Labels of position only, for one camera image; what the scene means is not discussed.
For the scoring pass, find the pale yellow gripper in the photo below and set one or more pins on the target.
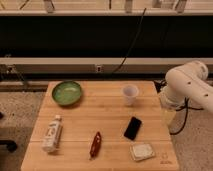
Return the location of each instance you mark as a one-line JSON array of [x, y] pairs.
[[168, 115]]

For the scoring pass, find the red chili pepper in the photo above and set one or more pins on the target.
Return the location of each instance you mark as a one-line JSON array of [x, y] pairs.
[[96, 144]]

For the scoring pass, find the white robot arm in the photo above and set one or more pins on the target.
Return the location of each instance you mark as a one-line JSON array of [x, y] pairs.
[[186, 81]]

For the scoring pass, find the black phone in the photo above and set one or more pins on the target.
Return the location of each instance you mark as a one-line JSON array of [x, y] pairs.
[[132, 128]]

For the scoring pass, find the white square sponge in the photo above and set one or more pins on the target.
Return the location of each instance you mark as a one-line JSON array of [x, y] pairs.
[[142, 151]]

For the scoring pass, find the green bowl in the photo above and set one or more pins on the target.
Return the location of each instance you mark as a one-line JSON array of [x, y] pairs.
[[67, 93]]

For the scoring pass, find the white plastic bottle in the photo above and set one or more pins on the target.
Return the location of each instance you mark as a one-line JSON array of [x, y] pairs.
[[51, 138]]

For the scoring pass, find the black chair base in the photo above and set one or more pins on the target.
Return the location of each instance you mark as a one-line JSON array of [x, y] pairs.
[[10, 144]]

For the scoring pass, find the white wall outlet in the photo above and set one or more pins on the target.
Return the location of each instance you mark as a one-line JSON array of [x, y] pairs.
[[99, 69]]

